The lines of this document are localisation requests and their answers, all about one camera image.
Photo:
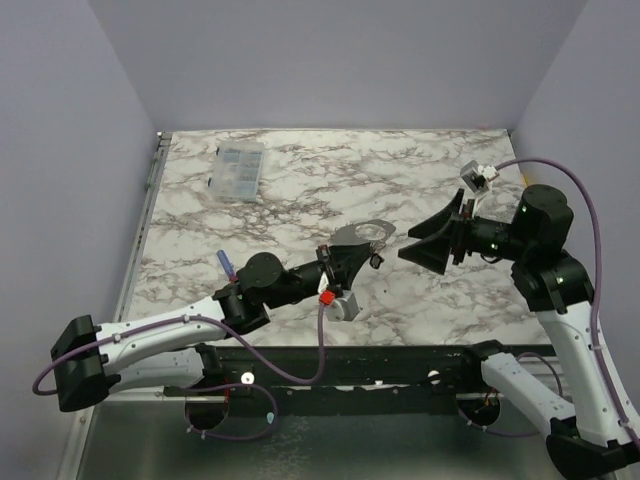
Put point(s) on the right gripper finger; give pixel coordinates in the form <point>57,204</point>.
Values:
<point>436,222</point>
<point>431,253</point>

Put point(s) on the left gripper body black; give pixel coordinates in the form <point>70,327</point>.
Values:
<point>326,265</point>

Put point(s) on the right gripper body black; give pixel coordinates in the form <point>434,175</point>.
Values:
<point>460,236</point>

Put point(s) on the metal key ring plate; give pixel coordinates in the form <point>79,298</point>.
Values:
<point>374,231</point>

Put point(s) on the black tag key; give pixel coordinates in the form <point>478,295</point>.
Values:
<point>376,259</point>

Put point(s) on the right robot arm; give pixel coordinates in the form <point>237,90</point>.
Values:
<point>591,434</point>

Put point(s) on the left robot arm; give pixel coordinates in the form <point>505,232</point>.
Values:
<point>91,361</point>

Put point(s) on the blue red screwdriver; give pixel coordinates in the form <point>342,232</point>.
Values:
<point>227,266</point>

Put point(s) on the clear plastic organizer box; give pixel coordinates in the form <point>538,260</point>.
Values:
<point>236,171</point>

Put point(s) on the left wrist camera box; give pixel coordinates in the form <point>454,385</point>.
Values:
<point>344,308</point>

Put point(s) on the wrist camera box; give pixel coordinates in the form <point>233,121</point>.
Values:
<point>479,178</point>
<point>344,308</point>

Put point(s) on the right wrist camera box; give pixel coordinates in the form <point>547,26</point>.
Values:
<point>479,178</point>

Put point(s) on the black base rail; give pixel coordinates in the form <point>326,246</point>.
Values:
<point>356,381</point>

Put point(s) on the aluminium side rail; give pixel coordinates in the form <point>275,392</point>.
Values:
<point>152,185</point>

